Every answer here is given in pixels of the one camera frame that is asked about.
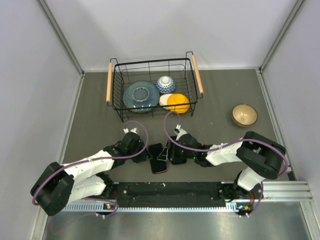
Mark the black wire dish basket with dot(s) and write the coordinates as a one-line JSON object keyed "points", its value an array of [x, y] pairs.
{"points": [[126, 73]]}

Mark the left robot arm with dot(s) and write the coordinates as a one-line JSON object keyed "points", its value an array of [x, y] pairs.
{"points": [[61, 184]]}

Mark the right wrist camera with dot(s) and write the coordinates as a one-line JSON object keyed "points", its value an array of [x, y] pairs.
{"points": [[179, 131]]}

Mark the wooden basket handle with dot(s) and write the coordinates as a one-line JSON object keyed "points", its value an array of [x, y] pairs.
{"points": [[197, 74], [109, 82]]}

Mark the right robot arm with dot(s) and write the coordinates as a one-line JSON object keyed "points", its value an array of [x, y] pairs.
{"points": [[264, 159]]}

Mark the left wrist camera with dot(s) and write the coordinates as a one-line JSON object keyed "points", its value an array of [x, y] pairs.
{"points": [[130, 129]]}

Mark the orange bowl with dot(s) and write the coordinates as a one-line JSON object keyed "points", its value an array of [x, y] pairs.
{"points": [[179, 103]]}

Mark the blue glazed plate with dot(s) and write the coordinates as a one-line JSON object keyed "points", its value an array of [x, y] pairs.
{"points": [[141, 96]]}

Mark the white speckled bowl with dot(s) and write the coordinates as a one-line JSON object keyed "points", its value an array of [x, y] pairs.
{"points": [[163, 100]]}

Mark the brown ceramic bowl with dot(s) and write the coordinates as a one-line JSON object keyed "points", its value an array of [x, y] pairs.
{"points": [[244, 115]]}

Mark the left wooden basket handle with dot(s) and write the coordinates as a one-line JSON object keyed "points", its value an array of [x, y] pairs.
{"points": [[109, 82]]}

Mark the blue white patterned bowl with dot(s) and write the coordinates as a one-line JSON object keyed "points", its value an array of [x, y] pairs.
{"points": [[165, 85]]}

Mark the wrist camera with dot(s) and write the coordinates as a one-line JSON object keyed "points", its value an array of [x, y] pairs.
{"points": [[130, 129], [179, 131]]}

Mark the right wooden basket handle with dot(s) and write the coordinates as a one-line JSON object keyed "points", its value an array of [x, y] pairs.
{"points": [[197, 74]]}

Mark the purple smartphone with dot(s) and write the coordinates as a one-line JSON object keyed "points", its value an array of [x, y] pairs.
{"points": [[155, 150]]}

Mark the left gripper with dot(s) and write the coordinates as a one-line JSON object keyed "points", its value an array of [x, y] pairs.
{"points": [[143, 157]]}

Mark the black phone case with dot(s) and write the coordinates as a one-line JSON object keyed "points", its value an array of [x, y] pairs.
{"points": [[176, 157], [158, 166]]}

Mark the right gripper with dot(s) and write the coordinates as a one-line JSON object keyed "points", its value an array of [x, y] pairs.
{"points": [[163, 156]]}

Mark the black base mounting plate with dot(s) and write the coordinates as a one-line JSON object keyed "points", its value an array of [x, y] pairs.
{"points": [[176, 192]]}

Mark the grey slotted cable duct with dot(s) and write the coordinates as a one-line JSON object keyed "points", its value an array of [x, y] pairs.
{"points": [[103, 207]]}

